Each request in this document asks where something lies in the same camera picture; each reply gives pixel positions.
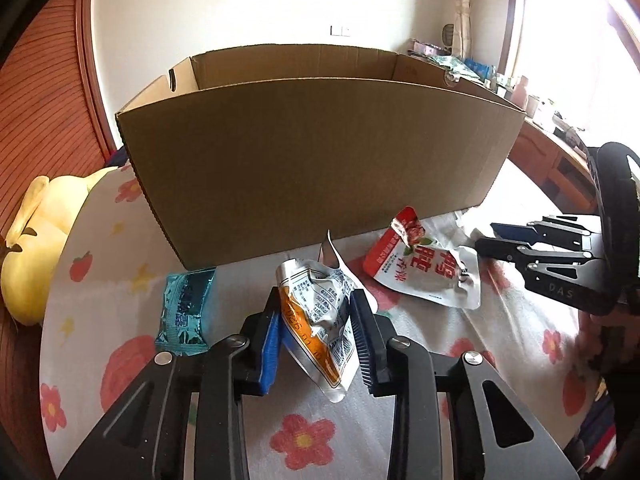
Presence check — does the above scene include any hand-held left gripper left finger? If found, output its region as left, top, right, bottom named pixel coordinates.
left=57, top=286, right=283, bottom=480

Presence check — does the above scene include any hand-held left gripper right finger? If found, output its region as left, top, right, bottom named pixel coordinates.
left=350, top=287, right=571, bottom=480

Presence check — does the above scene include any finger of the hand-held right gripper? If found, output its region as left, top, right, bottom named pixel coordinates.
left=490, top=215, right=598, bottom=253
left=474, top=237, right=603, bottom=286

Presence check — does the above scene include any silver orange snack packet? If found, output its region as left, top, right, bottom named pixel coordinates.
left=276, top=230, right=371, bottom=403

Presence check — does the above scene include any cardboard box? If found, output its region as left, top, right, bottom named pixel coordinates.
left=115, top=42, right=528, bottom=272

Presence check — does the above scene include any person's right hand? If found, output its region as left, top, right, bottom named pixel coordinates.
left=574, top=305, right=621, bottom=381

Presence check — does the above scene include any red white snack packet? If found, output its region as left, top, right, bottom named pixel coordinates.
left=362, top=206, right=482, bottom=310

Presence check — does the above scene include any wooden desk with clutter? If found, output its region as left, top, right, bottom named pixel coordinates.
left=510, top=115, right=601, bottom=211

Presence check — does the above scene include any teal snack packet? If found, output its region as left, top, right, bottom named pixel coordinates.
left=154, top=269, right=217, bottom=357

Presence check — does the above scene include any blue box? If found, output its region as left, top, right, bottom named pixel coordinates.
left=462, top=57, right=496, bottom=81

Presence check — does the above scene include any teal patterned packet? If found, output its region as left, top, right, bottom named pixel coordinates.
left=435, top=55, right=481, bottom=83

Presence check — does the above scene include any floral blanket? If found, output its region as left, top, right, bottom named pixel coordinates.
left=37, top=157, right=616, bottom=480

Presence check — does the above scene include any bright window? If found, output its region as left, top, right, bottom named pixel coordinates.
left=500, top=0, right=640, bottom=136

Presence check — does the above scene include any dark cloth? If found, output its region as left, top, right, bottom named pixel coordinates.
left=565, top=370, right=640, bottom=466

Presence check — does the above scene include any pink box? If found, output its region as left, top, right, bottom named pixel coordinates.
left=407, top=39, right=451, bottom=58

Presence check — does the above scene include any patterned curtain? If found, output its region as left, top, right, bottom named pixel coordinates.
left=447, top=0, right=481, bottom=58

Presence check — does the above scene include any yellow plush toy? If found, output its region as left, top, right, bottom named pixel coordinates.
left=0, top=166, right=132, bottom=326

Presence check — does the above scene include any wooden slatted wardrobe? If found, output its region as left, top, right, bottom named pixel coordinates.
left=0, top=0, right=121, bottom=241

